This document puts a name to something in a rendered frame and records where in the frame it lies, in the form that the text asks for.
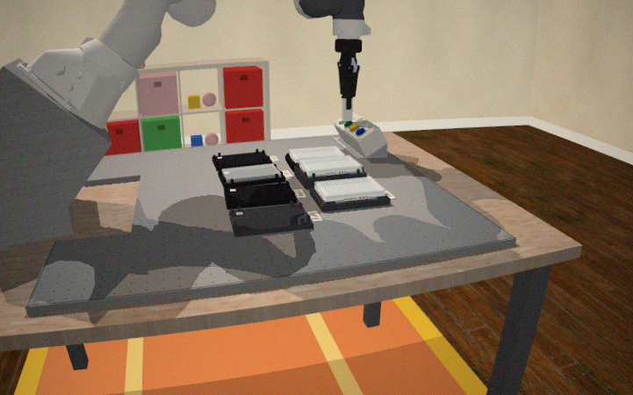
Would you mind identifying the white control panel with four buttons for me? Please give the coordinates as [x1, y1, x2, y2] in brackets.
[333, 112, 388, 159]

